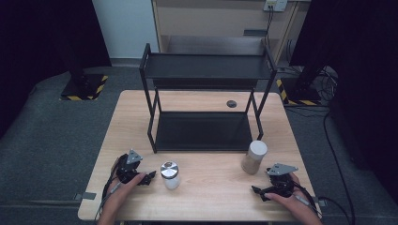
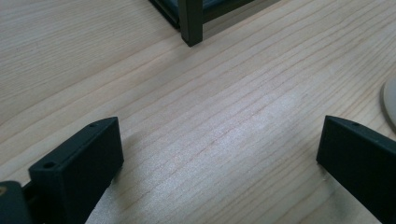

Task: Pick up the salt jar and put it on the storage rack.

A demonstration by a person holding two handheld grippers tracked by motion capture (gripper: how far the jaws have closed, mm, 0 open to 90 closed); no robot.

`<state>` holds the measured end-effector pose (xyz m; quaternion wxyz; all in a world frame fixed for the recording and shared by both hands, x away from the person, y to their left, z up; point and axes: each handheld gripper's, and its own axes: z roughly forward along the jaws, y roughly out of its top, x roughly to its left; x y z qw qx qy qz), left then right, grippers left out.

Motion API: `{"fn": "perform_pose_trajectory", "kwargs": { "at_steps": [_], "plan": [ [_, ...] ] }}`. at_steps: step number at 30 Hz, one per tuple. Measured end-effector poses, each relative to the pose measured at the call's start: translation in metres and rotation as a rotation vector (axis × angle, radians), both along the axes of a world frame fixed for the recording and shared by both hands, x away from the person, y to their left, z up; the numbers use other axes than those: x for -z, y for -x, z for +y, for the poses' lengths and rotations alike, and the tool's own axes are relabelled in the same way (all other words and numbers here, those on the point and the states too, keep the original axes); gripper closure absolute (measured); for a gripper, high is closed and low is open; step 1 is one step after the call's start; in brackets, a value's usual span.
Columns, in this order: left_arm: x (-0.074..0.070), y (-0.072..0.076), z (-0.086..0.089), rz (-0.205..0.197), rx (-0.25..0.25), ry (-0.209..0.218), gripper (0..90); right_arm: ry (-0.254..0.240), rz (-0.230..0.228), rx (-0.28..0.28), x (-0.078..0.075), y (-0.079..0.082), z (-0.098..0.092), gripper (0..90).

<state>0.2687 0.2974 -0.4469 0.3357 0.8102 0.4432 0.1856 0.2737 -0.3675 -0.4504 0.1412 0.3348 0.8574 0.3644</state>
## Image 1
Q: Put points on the brown jar with white lid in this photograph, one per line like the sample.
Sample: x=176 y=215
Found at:
x=254 y=156

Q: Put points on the person's left hand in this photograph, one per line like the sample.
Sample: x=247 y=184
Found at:
x=122 y=195

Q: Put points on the beige wooden cabinet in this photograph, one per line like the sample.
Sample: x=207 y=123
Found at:
x=212 y=22

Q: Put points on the white wall socket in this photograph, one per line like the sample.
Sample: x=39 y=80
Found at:
x=275 y=4

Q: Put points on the black stand with hazard-striped base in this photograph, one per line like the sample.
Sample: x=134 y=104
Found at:
x=83 y=87
x=300 y=92

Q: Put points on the glass jar with silver lid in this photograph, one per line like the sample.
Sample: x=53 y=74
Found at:
x=170 y=178

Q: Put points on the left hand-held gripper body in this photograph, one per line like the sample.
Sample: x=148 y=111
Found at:
x=129 y=170

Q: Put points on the black two-tier metal shelf rack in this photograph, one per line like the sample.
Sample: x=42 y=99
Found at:
x=203 y=131

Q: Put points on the round black table grommet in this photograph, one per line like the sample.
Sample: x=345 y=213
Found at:
x=231 y=104

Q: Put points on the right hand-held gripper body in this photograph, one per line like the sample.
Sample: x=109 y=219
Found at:
x=281 y=184

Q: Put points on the person's right hand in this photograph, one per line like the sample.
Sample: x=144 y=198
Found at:
x=295 y=203

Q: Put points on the dark curtain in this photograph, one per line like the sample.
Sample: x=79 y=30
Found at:
x=37 y=47
x=359 y=78

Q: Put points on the grey metal table tab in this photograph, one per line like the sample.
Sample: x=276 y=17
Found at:
x=85 y=196
x=322 y=202

